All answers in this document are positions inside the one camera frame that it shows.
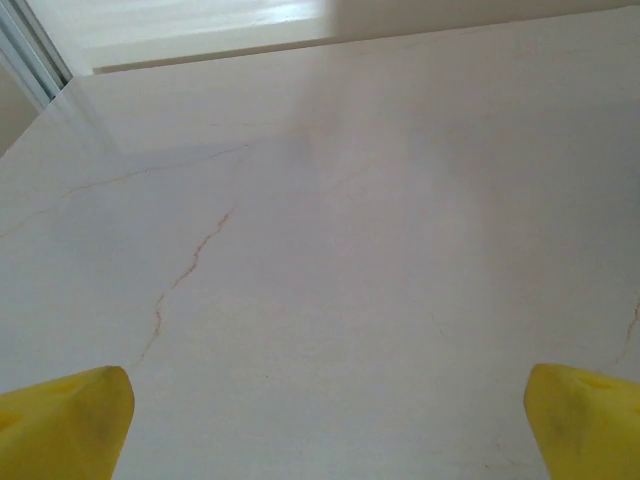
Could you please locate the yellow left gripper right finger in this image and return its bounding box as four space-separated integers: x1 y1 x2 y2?
523 363 640 480

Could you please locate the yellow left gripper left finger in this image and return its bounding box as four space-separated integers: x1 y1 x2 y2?
0 365 136 480

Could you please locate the aluminium frame post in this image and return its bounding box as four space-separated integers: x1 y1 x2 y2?
0 0 75 114

